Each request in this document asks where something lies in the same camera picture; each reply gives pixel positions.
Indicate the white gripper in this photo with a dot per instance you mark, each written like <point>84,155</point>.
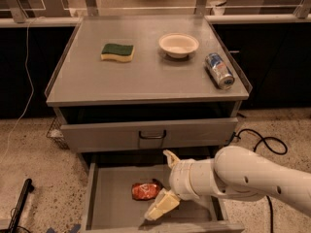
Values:
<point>180,178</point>

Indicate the red coke can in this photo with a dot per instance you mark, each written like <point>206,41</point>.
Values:
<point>146,191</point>

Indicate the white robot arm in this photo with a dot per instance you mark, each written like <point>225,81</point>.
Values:
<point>233,173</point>

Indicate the grey top drawer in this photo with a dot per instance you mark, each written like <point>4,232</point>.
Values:
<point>111,136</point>

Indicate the open grey middle drawer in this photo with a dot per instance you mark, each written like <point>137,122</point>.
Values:
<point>110,207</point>

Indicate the grey drawer cabinet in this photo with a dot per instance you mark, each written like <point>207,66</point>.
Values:
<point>151,87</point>

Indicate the blue silver soda can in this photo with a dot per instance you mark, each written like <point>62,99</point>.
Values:
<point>219,71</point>

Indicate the white bowl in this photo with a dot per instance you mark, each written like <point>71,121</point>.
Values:
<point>178,45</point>

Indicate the green yellow sponge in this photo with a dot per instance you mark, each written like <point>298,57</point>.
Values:
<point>117,52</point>

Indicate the black bar on floor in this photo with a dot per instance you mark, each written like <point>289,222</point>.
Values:
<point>26,189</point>

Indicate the black drawer handle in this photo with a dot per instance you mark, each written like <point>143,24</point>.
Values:
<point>152,135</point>

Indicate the wire basket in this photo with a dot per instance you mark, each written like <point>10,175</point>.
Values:
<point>55,135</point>

